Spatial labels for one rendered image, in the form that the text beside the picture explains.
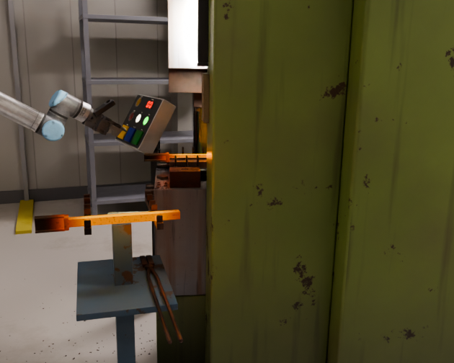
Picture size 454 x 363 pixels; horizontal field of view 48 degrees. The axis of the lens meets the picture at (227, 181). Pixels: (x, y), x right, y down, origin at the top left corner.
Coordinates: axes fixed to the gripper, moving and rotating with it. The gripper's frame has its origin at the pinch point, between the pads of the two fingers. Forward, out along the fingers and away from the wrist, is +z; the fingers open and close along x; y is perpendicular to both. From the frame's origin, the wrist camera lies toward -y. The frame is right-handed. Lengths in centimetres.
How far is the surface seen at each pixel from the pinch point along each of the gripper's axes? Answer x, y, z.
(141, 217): 100, 26, -22
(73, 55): -253, -50, 22
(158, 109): 7.0, -15.8, 8.3
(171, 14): 59, -43, -27
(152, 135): 7.0, -3.1, 11.4
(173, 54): 59, -31, -20
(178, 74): 55, -26, -12
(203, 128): 36.4, -15.2, 18.9
